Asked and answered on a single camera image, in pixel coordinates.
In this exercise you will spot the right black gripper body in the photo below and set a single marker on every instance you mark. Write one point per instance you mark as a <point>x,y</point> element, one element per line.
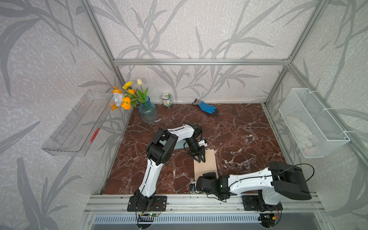
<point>209,178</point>

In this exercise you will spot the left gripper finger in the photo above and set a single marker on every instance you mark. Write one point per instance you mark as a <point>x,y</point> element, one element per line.
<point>196,158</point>
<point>203,158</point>

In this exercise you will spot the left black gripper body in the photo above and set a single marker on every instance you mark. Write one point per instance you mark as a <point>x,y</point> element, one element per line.
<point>195,149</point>

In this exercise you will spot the cream letter paper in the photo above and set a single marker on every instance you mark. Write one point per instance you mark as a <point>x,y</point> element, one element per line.
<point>208,166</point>

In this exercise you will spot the light blue envelope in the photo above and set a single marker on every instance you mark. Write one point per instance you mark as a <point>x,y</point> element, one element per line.
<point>180,144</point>

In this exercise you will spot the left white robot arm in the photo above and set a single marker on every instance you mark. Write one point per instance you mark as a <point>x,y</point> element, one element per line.
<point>159,151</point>

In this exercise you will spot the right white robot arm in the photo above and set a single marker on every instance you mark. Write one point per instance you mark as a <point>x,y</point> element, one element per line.
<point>273,183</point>

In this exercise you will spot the blue grey work glove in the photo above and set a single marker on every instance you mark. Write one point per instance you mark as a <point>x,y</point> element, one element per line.
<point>208,109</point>

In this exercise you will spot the small green white can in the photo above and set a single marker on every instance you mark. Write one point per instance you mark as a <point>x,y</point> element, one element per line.
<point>167,99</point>

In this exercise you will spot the glass vase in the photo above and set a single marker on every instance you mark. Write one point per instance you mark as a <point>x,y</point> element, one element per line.
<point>148,111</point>

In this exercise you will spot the orange yellow artificial flowers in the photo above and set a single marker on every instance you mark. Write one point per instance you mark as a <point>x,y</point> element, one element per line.
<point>128,97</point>

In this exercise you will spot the red item on shelf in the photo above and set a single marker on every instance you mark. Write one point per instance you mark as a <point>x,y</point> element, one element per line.
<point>94,135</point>

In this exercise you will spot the white cloth in basket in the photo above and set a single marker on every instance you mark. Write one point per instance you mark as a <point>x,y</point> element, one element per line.
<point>301,132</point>

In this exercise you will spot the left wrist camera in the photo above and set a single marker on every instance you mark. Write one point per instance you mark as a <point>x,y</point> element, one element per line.
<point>202,143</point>

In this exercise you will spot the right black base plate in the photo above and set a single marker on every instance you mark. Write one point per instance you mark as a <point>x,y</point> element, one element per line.
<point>257,203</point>

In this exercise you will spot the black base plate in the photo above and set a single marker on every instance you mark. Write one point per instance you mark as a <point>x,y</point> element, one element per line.
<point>159,202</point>
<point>257,203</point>

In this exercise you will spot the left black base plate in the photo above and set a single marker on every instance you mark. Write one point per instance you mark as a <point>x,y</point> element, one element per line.
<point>159,202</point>

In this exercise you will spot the left circuit board with wires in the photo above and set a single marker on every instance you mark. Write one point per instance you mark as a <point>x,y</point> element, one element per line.
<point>147,216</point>

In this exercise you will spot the circuit board with wires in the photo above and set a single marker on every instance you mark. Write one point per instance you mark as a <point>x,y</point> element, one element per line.
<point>147,216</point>
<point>269,220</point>

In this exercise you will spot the right circuit board with wires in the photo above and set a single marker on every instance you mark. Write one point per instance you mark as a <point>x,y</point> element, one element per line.
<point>269,220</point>

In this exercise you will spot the aluminium front rail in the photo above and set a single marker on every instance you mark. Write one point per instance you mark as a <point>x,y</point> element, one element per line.
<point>193,203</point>

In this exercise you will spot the white wire mesh basket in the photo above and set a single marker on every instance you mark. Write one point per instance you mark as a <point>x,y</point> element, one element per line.
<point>328,134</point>

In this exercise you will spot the clear plastic wall shelf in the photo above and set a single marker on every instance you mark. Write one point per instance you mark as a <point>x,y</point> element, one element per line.
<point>72,136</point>

